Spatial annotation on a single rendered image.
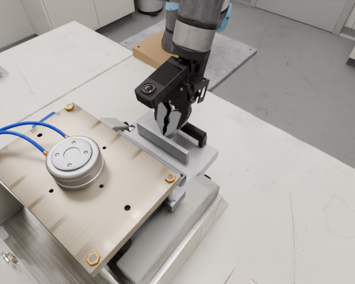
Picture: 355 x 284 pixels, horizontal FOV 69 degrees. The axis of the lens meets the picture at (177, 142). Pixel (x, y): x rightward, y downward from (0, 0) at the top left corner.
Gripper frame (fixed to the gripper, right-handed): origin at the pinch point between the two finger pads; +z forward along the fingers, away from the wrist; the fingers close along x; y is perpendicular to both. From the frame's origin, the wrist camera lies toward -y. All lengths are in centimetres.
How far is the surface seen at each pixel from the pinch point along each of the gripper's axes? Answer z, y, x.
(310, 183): 14, 36, -33
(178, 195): 0.2, -11.9, -13.1
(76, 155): -6.6, -23.5, -0.6
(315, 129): 47, 164, -26
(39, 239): 17.8, -27.2, 6.2
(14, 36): 60, 85, 244
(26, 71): 22, 15, 88
